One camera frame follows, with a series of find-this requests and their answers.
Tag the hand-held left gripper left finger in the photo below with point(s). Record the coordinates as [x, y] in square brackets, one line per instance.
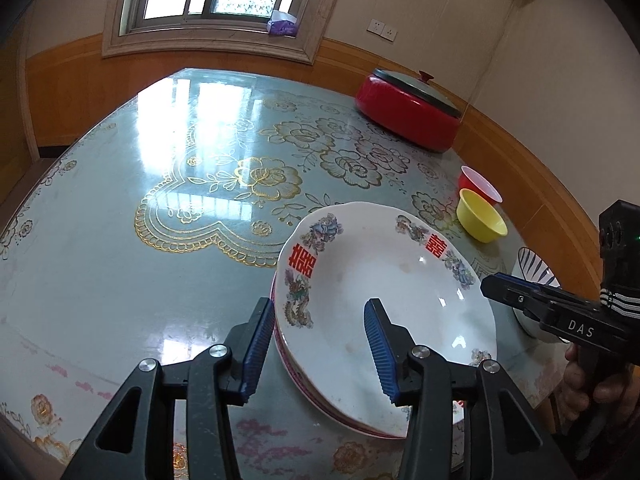
[257, 350]

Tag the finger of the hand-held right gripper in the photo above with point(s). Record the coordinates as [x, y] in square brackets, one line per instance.
[515, 302]
[530, 286]

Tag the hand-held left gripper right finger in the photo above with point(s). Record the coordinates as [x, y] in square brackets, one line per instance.
[380, 355]

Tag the blue striped white bowl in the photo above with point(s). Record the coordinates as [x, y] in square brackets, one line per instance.
[532, 265]

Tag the small floral deep plate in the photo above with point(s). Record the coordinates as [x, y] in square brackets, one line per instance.
[287, 362]

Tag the large purple-rimmed floral plate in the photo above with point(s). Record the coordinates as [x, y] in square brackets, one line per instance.
[273, 305]

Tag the yellow plastic bowl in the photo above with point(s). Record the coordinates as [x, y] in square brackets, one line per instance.
[480, 220]

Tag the white plate with red characters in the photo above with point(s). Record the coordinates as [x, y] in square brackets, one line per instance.
[380, 270]

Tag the red plastic bowl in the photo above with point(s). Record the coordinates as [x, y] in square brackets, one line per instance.
[477, 180]

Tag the person's right hand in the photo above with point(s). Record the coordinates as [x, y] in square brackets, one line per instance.
[622, 397]

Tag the red electric pot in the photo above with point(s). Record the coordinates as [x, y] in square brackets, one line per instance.
[400, 120]

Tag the grey pot lid red knob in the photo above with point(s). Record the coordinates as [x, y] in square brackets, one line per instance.
[425, 95]

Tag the purple tissue pack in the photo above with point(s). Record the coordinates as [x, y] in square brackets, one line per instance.
[282, 24]

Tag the white wall socket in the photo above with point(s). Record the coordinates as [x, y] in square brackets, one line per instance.
[375, 25]
[390, 32]

